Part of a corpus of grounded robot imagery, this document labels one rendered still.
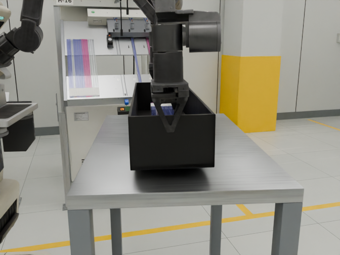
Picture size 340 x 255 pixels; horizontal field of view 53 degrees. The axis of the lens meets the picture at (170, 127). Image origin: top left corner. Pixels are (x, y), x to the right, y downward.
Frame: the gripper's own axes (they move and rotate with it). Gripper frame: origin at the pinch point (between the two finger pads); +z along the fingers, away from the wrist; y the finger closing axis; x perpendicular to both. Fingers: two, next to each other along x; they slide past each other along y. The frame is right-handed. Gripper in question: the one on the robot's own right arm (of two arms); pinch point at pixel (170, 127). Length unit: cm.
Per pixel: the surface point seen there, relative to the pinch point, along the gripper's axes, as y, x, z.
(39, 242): 108, 66, 88
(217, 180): -1.6, -9.3, 11.1
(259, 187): -5.9, -16.5, 11.4
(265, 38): 328, -134, -19
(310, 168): 205, -135, 93
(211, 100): 372, -81, 57
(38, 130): 331, 129, 77
